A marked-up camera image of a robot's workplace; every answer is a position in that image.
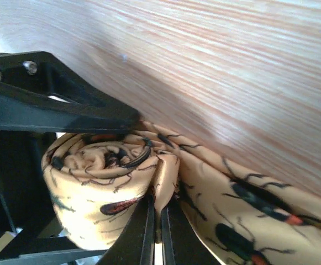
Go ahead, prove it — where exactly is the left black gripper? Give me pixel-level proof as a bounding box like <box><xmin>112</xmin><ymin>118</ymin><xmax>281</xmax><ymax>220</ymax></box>
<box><xmin>0</xmin><ymin>131</ymin><xmax>104</xmax><ymax>262</ymax></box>

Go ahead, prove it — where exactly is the yellow leopard print tie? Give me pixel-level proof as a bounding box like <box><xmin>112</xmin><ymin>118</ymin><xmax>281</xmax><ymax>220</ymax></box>
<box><xmin>41</xmin><ymin>121</ymin><xmax>321</xmax><ymax>264</ymax></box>

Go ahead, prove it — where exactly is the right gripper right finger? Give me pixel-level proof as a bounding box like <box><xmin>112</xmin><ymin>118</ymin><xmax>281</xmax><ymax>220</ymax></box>
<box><xmin>161</xmin><ymin>197</ymin><xmax>220</xmax><ymax>265</ymax></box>

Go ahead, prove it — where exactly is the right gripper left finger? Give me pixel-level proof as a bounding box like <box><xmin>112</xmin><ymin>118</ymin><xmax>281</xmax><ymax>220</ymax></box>
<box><xmin>97</xmin><ymin>193</ymin><xmax>155</xmax><ymax>265</ymax></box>

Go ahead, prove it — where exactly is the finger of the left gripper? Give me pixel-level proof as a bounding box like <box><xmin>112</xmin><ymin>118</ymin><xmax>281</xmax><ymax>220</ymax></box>
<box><xmin>0</xmin><ymin>51</ymin><xmax>140</xmax><ymax>134</ymax></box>

